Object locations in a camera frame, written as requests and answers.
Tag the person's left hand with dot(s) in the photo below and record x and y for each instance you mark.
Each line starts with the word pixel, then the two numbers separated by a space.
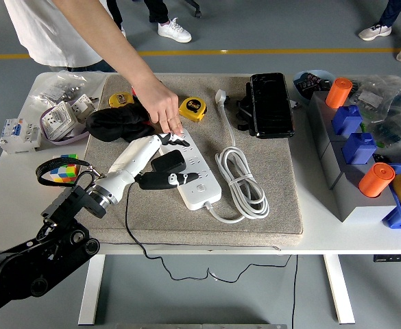
pixel 162 106

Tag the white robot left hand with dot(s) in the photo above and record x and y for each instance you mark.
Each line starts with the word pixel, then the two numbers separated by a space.
pixel 135 154

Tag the black power adapter plug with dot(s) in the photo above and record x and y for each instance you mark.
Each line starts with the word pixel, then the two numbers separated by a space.
pixel 169 161

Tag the white power strip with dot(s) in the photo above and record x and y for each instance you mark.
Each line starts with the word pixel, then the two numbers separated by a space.
pixel 203 193

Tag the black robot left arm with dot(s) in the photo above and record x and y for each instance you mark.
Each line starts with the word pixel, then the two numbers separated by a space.
pixel 32 267

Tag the person's left forearm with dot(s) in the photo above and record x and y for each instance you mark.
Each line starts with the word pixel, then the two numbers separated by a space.
pixel 107 37

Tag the yellow 5m tape measure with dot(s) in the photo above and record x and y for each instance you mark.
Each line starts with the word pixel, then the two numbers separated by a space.
pixel 193 108

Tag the round yellow black tape measure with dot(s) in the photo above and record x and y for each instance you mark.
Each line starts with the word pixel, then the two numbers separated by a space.
pixel 119 99

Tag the pale purple bowl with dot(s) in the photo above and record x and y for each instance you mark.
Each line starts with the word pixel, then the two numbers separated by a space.
pixel 68 140

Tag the grey-brown fabric mat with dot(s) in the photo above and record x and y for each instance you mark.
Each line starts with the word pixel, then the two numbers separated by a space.
pixel 159 219

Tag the black table control panel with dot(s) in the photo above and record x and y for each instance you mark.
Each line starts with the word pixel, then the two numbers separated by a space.
pixel 392 258

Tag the person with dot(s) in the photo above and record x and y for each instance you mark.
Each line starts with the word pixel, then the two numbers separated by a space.
pixel 174 31
pixel 375 31
pixel 39 34

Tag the white table leg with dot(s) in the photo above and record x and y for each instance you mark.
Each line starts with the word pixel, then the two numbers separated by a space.
pixel 92 291
pixel 340 291

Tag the clear bag of small hardware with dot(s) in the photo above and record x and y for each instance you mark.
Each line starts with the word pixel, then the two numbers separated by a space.
pixel 59 85

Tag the black office chair base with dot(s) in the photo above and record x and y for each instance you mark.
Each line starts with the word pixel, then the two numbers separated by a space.
pixel 193 5

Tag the glossy black flat device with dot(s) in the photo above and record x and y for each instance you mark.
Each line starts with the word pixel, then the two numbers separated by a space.
pixel 272 106

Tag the blue plastic bin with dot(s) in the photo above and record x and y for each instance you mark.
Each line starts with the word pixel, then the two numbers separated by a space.
pixel 395 216

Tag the white circuit breaker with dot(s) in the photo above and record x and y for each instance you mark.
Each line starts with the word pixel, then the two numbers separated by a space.
pixel 18 135

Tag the grey block base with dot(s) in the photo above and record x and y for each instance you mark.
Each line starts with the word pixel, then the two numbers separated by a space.
pixel 354 202

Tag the light blue bowl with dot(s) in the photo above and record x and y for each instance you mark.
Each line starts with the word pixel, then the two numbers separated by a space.
pixel 299 94

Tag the orange plastic cylinder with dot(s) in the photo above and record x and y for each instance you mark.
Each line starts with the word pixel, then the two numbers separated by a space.
pixel 338 92
pixel 376 180

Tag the dark printed packet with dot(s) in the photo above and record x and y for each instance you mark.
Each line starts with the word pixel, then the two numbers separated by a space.
pixel 311 82

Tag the blue plastic block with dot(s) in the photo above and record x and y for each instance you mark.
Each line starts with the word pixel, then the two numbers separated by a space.
pixel 347 120
pixel 359 149

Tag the clear bag of electronic parts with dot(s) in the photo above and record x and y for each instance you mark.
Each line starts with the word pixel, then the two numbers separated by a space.
pixel 392 113

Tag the white wall socket panel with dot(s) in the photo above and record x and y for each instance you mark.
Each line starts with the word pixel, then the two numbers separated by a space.
pixel 82 106
pixel 58 118

